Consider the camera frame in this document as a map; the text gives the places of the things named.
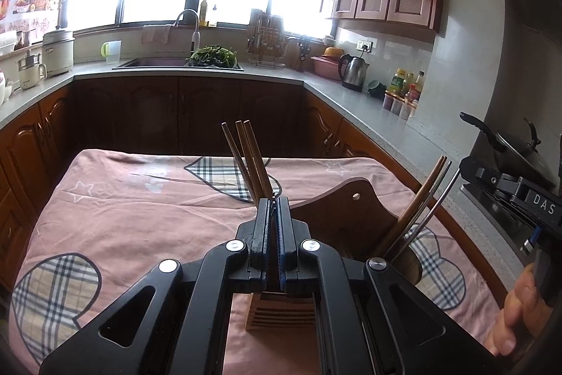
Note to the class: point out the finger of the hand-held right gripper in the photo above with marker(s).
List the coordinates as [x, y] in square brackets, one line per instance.
[496, 179]

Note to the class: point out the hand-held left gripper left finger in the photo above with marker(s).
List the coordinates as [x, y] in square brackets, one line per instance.
[268, 243]

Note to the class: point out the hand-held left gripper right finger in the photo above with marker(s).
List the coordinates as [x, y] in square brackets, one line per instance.
[284, 243]

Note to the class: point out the wooden utensil holder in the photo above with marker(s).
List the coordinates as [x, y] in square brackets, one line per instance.
[342, 217]

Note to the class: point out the slim silver utensil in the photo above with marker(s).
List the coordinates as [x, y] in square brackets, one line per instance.
[432, 203]

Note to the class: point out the person's right hand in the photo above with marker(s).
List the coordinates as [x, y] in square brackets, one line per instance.
[516, 304]

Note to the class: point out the black wok with lid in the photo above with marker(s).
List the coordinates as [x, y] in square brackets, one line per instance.
[522, 155]

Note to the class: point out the brown wooden chopstick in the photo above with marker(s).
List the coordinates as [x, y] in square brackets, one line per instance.
[419, 199]
[238, 159]

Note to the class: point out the red-labelled sauce bottle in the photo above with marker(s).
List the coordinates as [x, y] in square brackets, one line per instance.
[412, 94]

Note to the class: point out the wooden spoon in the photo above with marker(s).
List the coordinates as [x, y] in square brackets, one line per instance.
[412, 267]

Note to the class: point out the group of small spice jars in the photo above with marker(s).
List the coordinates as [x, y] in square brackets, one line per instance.
[397, 107]

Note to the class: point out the dark-capped sauce bottle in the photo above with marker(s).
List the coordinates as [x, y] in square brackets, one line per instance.
[419, 83]

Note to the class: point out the yellow-capped oil bottle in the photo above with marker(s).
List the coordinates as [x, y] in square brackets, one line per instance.
[397, 84]

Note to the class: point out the pink printed tablecloth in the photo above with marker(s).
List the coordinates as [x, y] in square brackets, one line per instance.
[131, 203]

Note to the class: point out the green mug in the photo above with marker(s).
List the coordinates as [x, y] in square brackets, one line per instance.
[376, 90]

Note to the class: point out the dark lower cabinets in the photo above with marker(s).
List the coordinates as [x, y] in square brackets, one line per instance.
[175, 116]

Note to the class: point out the steel electric kettle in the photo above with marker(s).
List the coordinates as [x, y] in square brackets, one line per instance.
[353, 72]

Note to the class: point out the pink plastic basin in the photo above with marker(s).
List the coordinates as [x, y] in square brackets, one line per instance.
[327, 66]

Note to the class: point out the leafy green vegetables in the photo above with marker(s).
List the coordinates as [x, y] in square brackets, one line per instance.
[210, 55]

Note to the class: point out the yellow bowl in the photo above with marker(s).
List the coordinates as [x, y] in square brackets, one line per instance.
[333, 52]

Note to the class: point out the metal dish rack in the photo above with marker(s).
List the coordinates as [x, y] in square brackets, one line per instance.
[265, 39]

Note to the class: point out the silver kitchen faucet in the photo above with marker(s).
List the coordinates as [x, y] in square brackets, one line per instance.
[195, 36]

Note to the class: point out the hanging dish cloth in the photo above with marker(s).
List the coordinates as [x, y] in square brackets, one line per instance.
[156, 34]

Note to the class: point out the yellow bottle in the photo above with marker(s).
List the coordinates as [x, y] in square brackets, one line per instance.
[204, 12]

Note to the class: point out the wooden lower cabinets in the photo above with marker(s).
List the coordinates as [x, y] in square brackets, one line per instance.
[26, 164]

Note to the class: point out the large white cooking pot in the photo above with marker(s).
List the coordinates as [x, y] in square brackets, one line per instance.
[58, 54]

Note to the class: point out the small white electric pot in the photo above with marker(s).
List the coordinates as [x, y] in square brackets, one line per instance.
[30, 69]

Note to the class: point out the white wall socket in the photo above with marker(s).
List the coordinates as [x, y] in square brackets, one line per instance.
[365, 46]

